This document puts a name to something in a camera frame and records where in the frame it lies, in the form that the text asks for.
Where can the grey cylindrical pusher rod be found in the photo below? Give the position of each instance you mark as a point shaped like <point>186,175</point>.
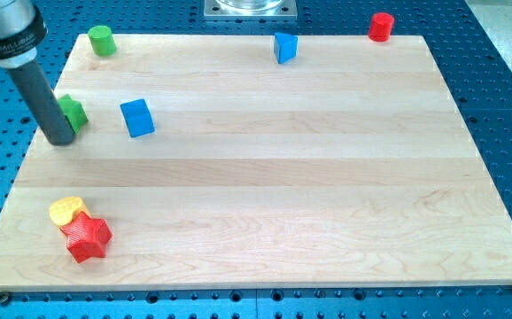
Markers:
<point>37,93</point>

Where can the green star block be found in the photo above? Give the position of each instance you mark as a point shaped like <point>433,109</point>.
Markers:
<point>74,112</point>

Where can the red star block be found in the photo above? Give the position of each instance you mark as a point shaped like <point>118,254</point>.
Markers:
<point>86,237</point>

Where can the green cylinder block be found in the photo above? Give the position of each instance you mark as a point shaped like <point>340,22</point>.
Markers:
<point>102,41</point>

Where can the blue cube block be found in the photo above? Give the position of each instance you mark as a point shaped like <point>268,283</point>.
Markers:
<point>137,117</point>

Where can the yellow heart block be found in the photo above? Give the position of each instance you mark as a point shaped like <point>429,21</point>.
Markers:
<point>65,210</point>

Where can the light wooden board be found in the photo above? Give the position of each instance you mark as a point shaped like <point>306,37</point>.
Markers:
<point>349,166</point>

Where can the blue triangular block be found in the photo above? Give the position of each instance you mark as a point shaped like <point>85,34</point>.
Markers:
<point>285,47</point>

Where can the red cylinder block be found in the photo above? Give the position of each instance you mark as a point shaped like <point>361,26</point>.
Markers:
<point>381,26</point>

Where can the blue perforated table plate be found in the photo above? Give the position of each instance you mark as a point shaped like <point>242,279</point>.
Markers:
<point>472,43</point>

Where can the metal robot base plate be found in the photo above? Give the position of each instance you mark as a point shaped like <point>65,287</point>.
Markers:
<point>250,9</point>

